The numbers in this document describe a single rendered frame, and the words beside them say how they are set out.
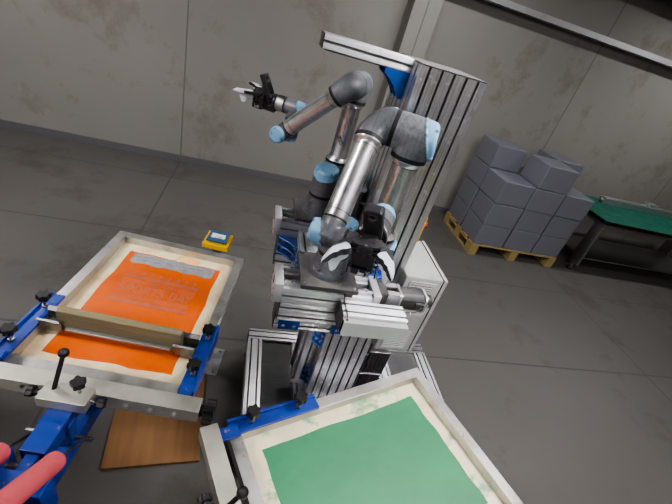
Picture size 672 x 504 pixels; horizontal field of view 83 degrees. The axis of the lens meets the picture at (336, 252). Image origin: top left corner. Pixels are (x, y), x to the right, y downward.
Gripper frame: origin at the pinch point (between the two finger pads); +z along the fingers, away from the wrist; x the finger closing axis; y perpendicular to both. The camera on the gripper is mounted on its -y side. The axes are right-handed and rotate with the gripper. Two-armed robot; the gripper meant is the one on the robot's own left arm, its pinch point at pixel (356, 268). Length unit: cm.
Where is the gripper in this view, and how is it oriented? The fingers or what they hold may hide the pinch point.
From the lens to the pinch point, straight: 78.8
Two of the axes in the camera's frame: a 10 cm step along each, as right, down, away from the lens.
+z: -2.8, 4.6, -8.5
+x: -9.5, -2.5, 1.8
